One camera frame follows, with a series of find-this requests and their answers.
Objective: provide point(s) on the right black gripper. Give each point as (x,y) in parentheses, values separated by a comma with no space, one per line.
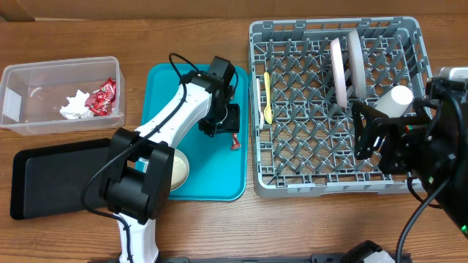
(401,133)

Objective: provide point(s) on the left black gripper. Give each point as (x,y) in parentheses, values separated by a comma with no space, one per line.
(232,123)

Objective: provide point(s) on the small red candy wrapper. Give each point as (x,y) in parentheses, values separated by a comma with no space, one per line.
(235,142)

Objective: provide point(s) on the white plastic fork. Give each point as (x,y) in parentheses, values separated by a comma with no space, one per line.
(260,113)

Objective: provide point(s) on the white cup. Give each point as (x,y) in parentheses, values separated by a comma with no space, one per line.
(395,102)

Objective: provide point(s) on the yellow plastic spoon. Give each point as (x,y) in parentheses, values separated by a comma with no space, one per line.
(268,115)

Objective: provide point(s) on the pink plate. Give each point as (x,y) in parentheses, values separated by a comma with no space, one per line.
(338,73)

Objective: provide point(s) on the grey plate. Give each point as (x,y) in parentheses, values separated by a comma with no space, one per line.
(356,64)

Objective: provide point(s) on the red snack wrapper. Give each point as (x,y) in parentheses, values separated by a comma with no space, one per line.
(102,102)

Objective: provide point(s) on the white tissue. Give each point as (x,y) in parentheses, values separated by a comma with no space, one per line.
(77,107)

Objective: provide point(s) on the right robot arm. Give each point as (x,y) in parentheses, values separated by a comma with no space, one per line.
(431,145)

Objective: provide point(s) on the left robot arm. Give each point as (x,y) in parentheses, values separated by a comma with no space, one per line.
(136,179)

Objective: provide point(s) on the grey dishwasher rack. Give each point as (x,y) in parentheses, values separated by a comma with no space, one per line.
(308,150)

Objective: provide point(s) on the teal plastic tray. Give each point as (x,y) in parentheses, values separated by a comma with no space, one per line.
(216,172)

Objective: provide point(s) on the grey bowl with rice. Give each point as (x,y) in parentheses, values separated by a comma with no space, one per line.
(180,171)

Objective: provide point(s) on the black plastic tray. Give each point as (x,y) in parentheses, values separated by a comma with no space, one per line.
(48,181)

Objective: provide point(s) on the clear plastic bin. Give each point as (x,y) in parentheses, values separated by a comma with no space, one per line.
(33,94)

